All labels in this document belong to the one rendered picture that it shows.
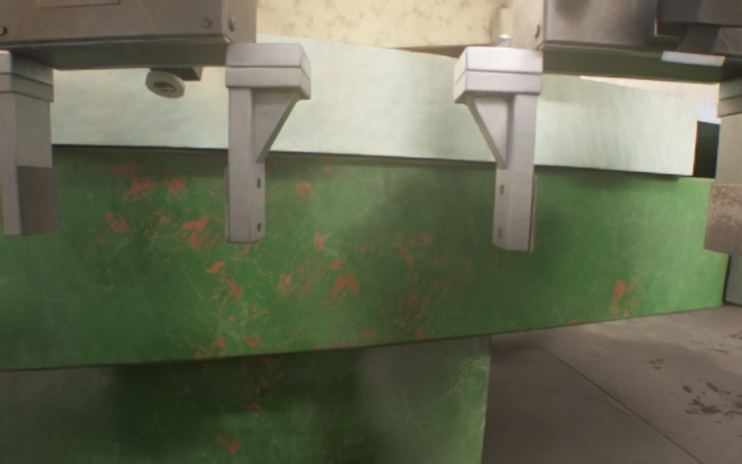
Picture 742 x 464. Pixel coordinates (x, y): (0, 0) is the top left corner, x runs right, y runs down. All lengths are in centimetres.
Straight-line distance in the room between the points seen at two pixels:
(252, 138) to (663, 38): 21
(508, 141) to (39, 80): 27
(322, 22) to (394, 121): 33
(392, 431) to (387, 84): 48
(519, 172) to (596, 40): 7
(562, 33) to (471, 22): 59
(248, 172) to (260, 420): 42
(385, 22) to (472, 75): 54
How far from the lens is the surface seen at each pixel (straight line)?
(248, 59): 21
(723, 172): 30
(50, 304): 47
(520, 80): 21
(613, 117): 58
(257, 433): 58
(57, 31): 26
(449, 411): 65
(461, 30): 79
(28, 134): 29
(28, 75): 29
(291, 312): 42
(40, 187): 29
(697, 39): 22
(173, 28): 22
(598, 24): 22
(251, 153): 21
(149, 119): 40
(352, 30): 71
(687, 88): 109
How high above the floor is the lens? 69
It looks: 7 degrees down
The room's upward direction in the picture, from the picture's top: 1 degrees clockwise
